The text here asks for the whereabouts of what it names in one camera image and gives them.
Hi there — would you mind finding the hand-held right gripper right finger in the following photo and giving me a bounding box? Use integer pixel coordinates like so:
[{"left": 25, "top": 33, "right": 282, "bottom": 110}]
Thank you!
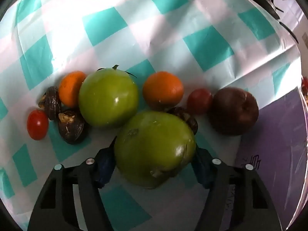
[{"left": 191, "top": 144, "right": 283, "bottom": 231}]

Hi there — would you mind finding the teal white checked tablecloth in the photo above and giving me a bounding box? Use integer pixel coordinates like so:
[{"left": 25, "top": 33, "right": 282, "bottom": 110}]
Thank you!
[{"left": 0, "top": 0, "right": 302, "bottom": 231}]

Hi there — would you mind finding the purple cardboard box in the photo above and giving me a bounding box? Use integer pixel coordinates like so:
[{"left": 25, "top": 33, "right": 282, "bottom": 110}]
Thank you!
[{"left": 221, "top": 88, "right": 308, "bottom": 231}]

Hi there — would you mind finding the black metal frame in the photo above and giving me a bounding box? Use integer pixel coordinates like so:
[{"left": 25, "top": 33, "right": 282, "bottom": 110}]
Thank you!
[{"left": 231, "top": 0, "right": 300, "bottom": 44}]

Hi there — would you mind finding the dark red apple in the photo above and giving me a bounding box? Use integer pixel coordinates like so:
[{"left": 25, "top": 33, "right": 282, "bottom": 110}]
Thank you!
[{"left": 209, "top": 87, "right": 259, "bottom": 136}]

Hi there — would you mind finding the green tomato with stem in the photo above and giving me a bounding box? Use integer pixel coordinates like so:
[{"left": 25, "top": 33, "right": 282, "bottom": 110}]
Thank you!
[{"left": 78, "top": 65, "right": 139, "bottom": 128}]

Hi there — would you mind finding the red cherry tomato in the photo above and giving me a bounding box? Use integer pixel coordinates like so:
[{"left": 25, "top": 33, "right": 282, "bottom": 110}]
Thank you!
[
  {"left": 187, "top": 89, "right": 213, "bottom": 115},
  {"left": 27, "top": 109, "right": 49, "bottom": 141}
]

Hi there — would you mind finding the dark brown water chestnut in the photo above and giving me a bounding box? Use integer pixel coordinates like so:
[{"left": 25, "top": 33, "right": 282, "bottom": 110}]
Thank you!
[
  {"left": 58, "top": 111, "right": 86, "bottom": 145},
  {"left": 38, "top": 86, "right": 62, "bottom": 121},
  {"left": 167, "top": 107, "right": 198, "bottom": 135}
]

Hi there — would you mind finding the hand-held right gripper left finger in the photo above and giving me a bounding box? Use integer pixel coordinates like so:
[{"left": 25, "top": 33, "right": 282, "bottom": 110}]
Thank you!
[{"left": 27, "top": 137, "right": 117, "bottom": 231}]

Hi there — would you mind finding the small orange tangerine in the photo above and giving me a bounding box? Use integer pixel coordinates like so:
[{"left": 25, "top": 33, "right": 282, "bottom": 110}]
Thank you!
[{"left": 58, "top": 71, "right": 87, "bottom": 108}]

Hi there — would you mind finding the large green tomato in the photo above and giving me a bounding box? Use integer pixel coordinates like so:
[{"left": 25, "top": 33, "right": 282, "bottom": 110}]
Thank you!
[{"left": 114, "top": 111, "right": 196, "bottom": 189}]

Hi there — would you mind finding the large orange tangerine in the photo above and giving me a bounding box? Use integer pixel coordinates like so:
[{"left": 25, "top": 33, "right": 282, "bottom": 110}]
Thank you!
[{"left": 142, "top": 71, "right": 184, "bottom": 111}]

